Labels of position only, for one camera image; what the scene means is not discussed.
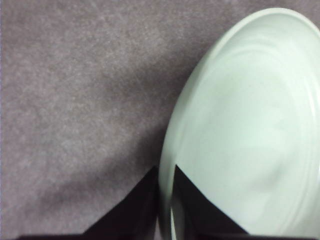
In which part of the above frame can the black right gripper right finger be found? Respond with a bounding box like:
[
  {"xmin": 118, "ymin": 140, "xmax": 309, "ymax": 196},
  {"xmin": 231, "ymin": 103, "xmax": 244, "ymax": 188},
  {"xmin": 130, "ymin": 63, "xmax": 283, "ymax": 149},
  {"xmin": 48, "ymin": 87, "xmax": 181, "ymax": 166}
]
[{"xmin": 172, "ymin": 165, "xmax": 250, "ymax": 240}]

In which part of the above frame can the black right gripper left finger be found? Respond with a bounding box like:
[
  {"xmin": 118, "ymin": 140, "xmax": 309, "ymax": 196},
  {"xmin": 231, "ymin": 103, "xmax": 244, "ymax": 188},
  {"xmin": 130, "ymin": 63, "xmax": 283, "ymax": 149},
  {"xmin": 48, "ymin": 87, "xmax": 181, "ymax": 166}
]
[{"xmin": 17, "ymin": 166, "xmax": 160, "ymax": 240}]

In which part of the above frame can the green plate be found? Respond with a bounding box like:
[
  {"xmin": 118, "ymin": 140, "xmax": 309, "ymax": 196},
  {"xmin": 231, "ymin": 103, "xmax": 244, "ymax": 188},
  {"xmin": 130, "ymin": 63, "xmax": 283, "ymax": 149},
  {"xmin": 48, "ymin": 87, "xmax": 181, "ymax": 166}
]
[{"xmin": 159, "ymin": 8, "xmax": 320, "ymax": 240}]

